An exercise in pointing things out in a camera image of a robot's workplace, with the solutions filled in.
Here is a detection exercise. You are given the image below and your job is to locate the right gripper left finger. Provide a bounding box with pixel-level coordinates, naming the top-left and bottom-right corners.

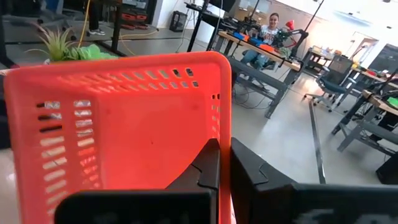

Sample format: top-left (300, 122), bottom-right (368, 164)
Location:
top-left (54, 138), bottom-right (221, 224)

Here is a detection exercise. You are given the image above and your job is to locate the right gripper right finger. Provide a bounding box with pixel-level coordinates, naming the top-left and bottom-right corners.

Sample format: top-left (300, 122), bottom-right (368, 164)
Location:
top-left (230, 138), bottom-right (398, 224)

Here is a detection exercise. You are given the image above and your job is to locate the red plastic basket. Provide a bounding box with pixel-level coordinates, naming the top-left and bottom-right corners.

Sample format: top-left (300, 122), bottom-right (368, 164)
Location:
top-left (2, 51), bottom-right (234, 224)

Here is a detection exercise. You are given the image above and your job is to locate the wooden top work table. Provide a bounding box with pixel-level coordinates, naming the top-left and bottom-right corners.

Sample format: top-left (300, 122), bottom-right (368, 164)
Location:
top-left (331, 70), bottom-right (398, 156)
top-left (214, 30), bottom-right (302, 119)

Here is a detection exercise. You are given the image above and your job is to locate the grey office chair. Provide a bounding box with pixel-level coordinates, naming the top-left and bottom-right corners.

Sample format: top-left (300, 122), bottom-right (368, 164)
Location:
top-left (303, 55), bottom-right (358, 113)

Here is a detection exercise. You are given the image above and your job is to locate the person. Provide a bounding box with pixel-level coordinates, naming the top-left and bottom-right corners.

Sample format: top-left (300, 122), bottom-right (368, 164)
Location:
top-left (241, 12), bottom-right (280, 71)
top-left (86, 0), bottom-right (107, 37)

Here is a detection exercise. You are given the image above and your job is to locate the black mesh bin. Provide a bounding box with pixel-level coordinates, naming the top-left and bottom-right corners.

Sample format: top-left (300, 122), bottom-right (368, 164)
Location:
top-left (169, 11), bottom-right (189, 33)

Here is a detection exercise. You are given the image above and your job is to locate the black desk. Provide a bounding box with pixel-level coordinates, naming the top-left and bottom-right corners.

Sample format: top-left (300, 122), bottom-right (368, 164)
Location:
top-left (183, 0), bottom-right (228, 53)

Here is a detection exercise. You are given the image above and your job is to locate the green plant in white pot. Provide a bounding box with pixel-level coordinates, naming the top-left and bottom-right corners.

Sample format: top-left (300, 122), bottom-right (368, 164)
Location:
top-left (24, 24), bottom-right (119, 65)

